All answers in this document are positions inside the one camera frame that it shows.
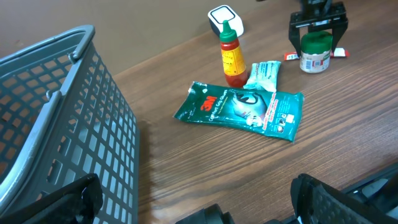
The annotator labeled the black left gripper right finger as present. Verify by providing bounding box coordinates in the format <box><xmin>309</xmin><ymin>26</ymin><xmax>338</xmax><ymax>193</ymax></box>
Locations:
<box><xmin>290</xmin><ymin>174</ymin><xmax>397</xmax><ymax>224</ymax></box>

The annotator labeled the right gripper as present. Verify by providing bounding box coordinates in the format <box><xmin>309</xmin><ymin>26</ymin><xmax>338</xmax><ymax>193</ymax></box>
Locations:
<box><xmin>289</xmin><ymin>0</ymin><xmax>348</xmax><ymax>57</ymax></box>

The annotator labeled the grey plastic mesh basket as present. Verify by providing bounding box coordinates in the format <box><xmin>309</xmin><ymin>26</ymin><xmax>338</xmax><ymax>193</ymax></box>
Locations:
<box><xmin>1</xmin><ymin>25</ymin><xmax>140</xmax><ymax>223</ymax></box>

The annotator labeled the white teal tissue packet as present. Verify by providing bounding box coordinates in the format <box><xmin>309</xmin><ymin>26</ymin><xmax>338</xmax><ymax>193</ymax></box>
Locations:
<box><xmin>243</xmin><ymin>60</ymin><xmax>281</xmax><ymax>92</ymax></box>

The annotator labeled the red stick sachet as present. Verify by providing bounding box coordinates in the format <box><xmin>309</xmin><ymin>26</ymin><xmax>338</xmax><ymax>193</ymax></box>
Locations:
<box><xmin>284</xmin><ymin>47</ymin><xmax>350</xmax><ymax>61</ymax></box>

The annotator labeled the sriracha chilli sauce bottle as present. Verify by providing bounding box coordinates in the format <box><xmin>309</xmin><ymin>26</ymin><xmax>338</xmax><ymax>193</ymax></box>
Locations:
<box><xmin>220</xmin><ymin>20</ymin><xmax>249</xmax><ymax>88</ymax></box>

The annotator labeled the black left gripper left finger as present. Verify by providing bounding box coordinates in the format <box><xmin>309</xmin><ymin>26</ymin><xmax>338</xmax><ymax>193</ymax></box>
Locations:
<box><xmin>1</xmin><ymin>173</ymin><xmax>103</xmax><ymax>224</ymax></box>

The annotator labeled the green lid glass jar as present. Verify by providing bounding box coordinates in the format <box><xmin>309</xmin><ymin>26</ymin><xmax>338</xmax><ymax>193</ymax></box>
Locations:
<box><xmin>300</xmin><ymin>31</ymin><xmax>333</xmax><ymax>73</ymax></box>

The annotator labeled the white barcode scanner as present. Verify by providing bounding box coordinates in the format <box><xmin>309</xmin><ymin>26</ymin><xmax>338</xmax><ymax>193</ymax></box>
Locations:
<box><xmin>208</xmin><ymin>5</ymin><xmax>244</xmax><ymax>37</ymax></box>

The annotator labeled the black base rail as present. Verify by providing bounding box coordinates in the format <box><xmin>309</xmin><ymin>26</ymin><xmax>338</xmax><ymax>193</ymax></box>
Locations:
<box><xmin>342</xmin><ymin>163</ymin><xmax>397</xmax><ymax>219</ymax></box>

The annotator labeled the green 3M gloves packet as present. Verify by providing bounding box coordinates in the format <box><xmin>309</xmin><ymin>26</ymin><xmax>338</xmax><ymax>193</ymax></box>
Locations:
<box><xmin>174</xmin><ymin>82</ymin><xmax>304</xmax><ymax>142</ymax></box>

